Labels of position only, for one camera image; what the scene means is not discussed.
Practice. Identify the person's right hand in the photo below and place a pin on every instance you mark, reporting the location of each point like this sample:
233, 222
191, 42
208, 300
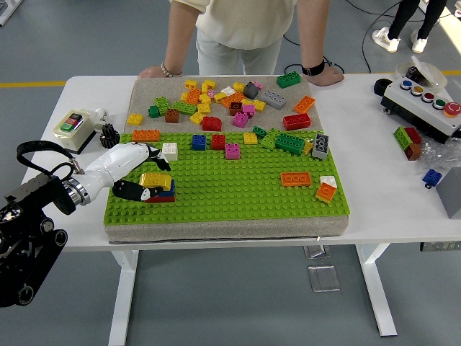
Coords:
149, 73

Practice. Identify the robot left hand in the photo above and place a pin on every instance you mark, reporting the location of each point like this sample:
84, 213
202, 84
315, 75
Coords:
115, 162

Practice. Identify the person's left hand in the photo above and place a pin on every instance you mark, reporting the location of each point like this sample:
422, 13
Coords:
327, 77

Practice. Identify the yellow curved brick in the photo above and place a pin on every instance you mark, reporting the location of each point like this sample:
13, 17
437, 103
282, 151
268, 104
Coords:
156, 179

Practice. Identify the red two-by-four brick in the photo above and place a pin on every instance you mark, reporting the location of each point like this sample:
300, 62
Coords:
164, 199
296, 122

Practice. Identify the blue sloped brick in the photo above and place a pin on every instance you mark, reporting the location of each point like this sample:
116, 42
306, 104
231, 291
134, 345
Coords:
169, 191

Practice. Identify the person's right forearm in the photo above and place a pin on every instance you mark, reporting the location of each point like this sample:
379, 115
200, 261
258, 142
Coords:
180, 39

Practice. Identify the person's left forearm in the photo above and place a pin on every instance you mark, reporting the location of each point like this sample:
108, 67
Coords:
313, 36

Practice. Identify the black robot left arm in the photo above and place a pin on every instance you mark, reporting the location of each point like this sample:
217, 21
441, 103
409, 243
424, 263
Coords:
29, 245

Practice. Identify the orange two-by-four brick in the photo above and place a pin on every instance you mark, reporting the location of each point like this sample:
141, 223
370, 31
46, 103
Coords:
146, 136
296, 179
304, 105

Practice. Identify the dark green two-by-four brick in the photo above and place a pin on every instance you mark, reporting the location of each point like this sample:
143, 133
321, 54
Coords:
290, 143
289, 79

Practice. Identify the small dark green brick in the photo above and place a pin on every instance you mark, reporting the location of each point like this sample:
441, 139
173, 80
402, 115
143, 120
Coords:
154, 111
259, 132

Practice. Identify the yellow two-by-two brick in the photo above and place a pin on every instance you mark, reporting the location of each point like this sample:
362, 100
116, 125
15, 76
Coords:
250, 138
134, 119

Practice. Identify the brown two-by-two brick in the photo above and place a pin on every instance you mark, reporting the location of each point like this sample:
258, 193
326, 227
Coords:
171, 116

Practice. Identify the lime green two-by-four brick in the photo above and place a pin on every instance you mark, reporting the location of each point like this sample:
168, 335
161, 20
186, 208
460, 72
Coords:
184, 107

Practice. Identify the white two-by-two brick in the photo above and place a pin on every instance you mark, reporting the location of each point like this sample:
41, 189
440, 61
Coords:
170, 151

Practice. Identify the grey two-by-four brick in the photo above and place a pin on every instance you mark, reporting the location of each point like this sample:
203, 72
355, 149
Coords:
273, 99
320, 145

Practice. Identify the yellow L-shaped brick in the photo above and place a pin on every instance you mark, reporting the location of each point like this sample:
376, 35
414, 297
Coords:
208, 84

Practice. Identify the small pink brick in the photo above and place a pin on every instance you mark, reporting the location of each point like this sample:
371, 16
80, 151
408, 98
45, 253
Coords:
211, 93
258, 85

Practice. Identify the small yellow brick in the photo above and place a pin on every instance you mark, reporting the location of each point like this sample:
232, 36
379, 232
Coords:
308, 147

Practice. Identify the dark grey sloped brick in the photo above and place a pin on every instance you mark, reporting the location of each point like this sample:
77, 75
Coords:
250, 91

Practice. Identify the red curved brick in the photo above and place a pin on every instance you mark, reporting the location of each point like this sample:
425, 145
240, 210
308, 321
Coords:
211, 124

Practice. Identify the pink two-by-two brick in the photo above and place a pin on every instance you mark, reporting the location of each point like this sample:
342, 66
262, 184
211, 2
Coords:
248, 109
233, 151

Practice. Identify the blue two-by-two brick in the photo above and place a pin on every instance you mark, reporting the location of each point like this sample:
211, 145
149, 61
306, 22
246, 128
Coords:
199, 142

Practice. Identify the large orange brick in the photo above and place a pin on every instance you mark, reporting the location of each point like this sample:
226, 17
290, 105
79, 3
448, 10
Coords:
234, 98

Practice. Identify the magenta two-by-two brick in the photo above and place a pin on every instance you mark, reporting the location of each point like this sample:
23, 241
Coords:
240, 120

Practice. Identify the red two-by-two brick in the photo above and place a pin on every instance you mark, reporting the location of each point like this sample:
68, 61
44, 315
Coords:
218, 142

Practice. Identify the orange and yellow brick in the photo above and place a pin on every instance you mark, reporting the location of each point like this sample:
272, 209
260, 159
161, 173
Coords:
326, 192

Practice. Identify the blue brick with keyring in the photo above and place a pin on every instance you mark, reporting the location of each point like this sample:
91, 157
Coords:
431, 176

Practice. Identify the green studded baseplate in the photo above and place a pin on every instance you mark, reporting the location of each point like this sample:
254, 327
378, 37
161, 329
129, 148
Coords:
252, 205

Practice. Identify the black wristband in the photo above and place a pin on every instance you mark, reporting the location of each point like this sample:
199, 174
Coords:
312, 69

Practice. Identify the black gear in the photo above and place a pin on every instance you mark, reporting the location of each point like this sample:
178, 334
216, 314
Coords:
109, 136

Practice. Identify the white push-button control box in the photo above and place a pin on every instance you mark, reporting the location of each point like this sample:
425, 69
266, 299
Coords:
417, 108

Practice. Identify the person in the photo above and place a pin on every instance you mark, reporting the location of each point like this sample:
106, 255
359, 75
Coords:
245, 29

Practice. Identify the clear plastic container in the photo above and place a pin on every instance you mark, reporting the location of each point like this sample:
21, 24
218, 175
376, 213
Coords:
434, 77

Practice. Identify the clear plastic bag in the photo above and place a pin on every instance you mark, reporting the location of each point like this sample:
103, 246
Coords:
437, 155

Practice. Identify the white table leg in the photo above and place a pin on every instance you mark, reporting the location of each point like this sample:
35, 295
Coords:
376, 288
122, 299

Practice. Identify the grey box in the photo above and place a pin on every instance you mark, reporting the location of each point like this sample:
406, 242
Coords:
452, 194

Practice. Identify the small clear plastic case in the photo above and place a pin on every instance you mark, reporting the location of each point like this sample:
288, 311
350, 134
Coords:
315, 251

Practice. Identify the large clear plastic case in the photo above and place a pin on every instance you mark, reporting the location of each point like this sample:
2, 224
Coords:
324, 279

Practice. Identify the table height control panel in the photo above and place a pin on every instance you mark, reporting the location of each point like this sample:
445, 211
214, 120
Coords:
439, 247

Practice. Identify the beige switch box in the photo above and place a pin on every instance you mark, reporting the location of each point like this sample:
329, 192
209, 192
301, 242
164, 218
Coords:
73, 126

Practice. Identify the white desk frame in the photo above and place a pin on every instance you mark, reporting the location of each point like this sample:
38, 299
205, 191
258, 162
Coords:
4, 18

